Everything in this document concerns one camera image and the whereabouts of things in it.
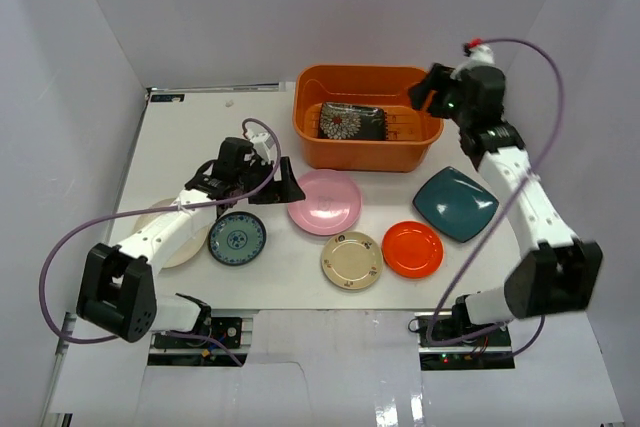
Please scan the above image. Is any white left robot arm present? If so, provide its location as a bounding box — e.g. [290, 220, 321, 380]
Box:
[76, 133, 305, 346]

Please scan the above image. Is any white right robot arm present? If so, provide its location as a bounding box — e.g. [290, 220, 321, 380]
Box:
[408, 63, 603, 346]

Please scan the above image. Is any pink round plate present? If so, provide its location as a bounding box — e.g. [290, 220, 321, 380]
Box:
[287, 169, 363, 236]

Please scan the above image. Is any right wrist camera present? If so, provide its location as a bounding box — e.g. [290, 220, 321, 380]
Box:
[463, 38, 495, 68]

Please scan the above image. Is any beige round patterned plate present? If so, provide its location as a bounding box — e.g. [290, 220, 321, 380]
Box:
[320, 231, 384, 291]

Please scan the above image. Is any orange round plate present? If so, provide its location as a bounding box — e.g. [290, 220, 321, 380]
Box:
[382, 221, 444, 279]

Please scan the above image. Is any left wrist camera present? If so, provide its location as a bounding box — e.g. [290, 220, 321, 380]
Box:
[243, 129, 276, 164]

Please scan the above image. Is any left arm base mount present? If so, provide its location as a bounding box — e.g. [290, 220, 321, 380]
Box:
[152, 317, 243, 350]

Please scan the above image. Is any cream white round plate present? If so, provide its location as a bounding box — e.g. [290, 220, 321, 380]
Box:
[119, 198, 215, 274]

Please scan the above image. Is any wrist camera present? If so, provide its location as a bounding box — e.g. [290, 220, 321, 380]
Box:
[243, 129, 276, 164]
[463, 38, 495, 68]

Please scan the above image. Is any orange plastic bin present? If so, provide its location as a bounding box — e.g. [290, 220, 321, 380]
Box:
[293, 65, 444, 172]

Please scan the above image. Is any black square floral plate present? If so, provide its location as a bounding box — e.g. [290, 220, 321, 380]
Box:
[318, 102, 387, 141]

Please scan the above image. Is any blue floral round plate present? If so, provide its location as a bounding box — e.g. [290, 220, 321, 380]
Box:
[207, 211, 267, 267]

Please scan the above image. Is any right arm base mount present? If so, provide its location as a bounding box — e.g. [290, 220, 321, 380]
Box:
[407, 315, 512, 370]

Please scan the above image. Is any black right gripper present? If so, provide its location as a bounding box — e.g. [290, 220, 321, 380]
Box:
[409, 64, 474, 128]

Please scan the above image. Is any teal square plate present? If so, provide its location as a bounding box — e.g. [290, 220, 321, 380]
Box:
[412, 166, 499, 243]

